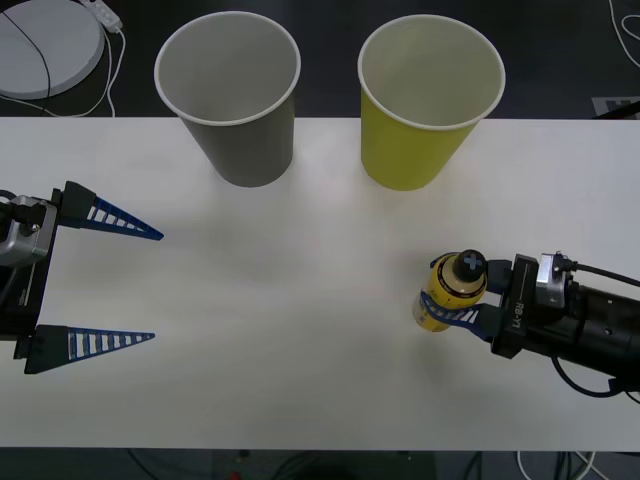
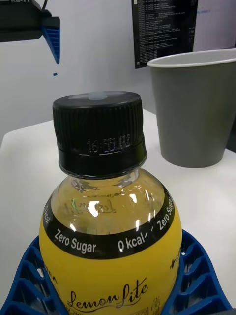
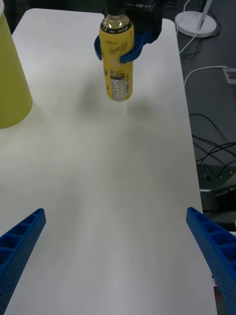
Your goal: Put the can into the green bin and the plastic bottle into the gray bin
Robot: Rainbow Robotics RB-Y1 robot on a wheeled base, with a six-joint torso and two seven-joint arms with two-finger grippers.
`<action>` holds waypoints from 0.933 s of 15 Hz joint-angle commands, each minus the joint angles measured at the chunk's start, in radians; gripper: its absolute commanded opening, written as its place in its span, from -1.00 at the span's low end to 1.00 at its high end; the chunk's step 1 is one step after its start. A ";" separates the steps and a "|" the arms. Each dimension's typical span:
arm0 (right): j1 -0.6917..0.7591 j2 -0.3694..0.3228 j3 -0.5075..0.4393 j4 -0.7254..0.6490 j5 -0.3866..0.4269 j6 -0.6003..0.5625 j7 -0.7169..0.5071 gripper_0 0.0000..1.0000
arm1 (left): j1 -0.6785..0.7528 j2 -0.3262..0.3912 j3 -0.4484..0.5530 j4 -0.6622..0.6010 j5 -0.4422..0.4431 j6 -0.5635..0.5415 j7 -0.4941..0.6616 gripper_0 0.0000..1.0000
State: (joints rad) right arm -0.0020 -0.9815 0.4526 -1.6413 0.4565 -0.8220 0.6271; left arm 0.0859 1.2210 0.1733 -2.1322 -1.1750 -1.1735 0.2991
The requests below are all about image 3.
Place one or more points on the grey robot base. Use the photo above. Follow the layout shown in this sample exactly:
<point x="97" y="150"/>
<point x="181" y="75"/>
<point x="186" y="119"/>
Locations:
<point x="209" y="177"/>

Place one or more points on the white round stand with pole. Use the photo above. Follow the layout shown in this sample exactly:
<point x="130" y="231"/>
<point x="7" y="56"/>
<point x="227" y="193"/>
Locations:
<point x="189" y="23"/>

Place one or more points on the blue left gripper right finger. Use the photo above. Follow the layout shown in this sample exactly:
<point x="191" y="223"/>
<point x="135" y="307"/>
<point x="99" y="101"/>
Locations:
<point x="216" y="246"/>

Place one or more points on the yellow-green plastic bin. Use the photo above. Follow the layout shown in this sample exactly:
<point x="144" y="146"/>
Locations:
<point x="12" y="86"/>

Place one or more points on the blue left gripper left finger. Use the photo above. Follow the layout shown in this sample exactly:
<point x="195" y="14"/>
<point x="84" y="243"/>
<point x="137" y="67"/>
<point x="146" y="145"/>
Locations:
<point x="17" y="251"/>

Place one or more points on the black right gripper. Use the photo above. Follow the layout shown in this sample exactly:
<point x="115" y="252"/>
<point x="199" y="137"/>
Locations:
<point x="147" y="17"/>

